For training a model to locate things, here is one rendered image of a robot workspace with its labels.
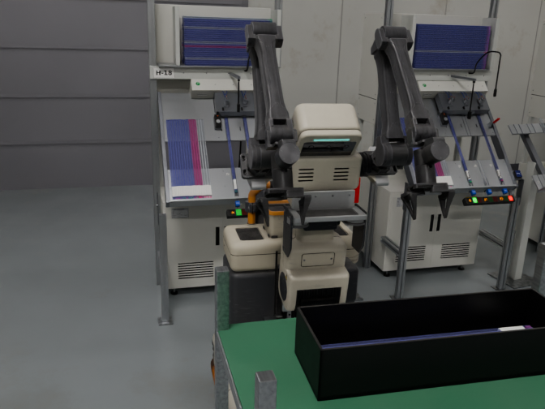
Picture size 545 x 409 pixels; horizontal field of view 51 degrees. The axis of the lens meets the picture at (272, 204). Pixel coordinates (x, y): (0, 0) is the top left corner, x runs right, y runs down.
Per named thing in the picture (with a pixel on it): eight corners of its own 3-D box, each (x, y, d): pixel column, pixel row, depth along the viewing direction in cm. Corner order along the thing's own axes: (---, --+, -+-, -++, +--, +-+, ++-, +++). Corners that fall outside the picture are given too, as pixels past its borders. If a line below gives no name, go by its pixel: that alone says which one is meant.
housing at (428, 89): (477, 103, 385) (488, 91, 373) (411, 104, 373) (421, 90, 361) (474, 93, 389) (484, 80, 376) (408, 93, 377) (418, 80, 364)
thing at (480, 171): (512, 187, 355) (514, 185, 352) (415, 191, 339) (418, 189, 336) (502, 161, 363) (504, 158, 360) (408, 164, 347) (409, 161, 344)
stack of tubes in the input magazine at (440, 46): (485, 69, 373) (491, 26, 365) (414, 68, 360) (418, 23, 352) (474, 67, 384) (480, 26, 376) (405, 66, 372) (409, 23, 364)
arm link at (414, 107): (403, 37, 189) (372, 36, 187) (409, 24, 184) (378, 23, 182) (435, 146, 170) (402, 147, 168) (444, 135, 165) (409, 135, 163)
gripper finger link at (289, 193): (314, 223, 153) (311, 189, 155) (288, 224, 152) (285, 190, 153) (306, 226, 160) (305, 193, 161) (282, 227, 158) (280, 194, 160)
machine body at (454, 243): (473, 272, 403) (486, 187, 384) (382, 279, 386) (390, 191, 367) (427, 238, 463) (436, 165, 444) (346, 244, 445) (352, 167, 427)
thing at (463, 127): (491, 139, 372) (495, 135, 368) (399, 140, 356) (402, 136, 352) (476, 97, 386) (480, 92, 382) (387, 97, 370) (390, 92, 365)
